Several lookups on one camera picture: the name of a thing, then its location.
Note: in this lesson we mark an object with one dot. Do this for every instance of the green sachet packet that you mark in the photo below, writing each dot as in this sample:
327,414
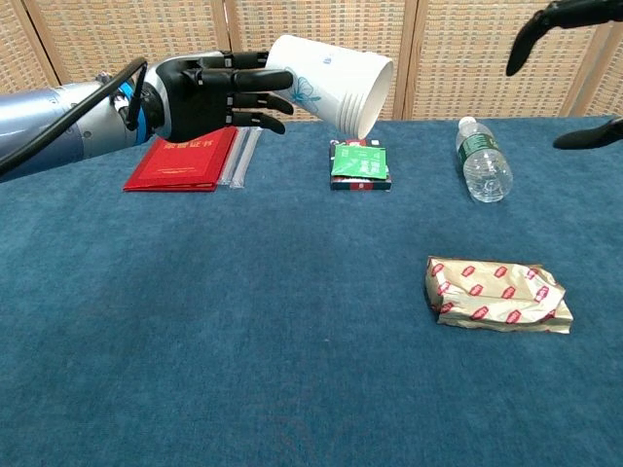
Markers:
357,160

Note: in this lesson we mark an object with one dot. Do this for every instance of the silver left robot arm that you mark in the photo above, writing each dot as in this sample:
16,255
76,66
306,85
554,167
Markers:
58,121

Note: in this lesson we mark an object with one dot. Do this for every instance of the straw in clear wrapper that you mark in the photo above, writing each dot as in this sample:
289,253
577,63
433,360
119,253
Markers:
244,160

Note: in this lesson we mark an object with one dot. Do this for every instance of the clear water bottle green label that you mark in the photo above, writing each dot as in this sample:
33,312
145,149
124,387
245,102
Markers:
484,165

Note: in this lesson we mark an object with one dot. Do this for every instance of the woven bamboo folding screen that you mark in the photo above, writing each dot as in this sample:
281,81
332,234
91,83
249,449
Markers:
452,58

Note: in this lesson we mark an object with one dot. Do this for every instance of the blue table cloth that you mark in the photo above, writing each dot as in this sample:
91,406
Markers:
272,316

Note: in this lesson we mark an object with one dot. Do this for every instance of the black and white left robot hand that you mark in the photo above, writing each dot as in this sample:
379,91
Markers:
194,97

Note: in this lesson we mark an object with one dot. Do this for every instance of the gold snack package red logos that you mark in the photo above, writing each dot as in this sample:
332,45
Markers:
496,297

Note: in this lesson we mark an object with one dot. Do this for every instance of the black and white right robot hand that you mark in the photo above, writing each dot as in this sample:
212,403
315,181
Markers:
530,29

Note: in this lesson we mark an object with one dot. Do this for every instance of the green snack packet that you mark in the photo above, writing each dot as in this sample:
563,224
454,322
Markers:
362,184

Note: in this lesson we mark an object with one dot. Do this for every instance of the red certificate book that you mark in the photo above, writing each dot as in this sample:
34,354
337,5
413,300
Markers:
180,165

